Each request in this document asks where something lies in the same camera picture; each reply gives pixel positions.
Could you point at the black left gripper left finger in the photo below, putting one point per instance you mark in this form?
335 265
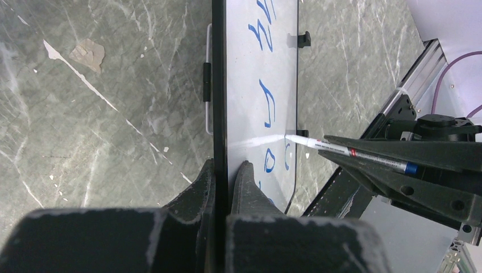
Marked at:
176 237

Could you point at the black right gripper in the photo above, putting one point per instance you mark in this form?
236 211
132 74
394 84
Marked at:
452 199

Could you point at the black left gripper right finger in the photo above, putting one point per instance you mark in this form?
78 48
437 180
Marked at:
260 238

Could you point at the white whiteboard black frame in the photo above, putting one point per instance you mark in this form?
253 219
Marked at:
254 87

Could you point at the torn brown tape patch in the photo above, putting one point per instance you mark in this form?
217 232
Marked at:
89 54

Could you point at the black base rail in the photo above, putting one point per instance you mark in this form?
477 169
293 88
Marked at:
343 196

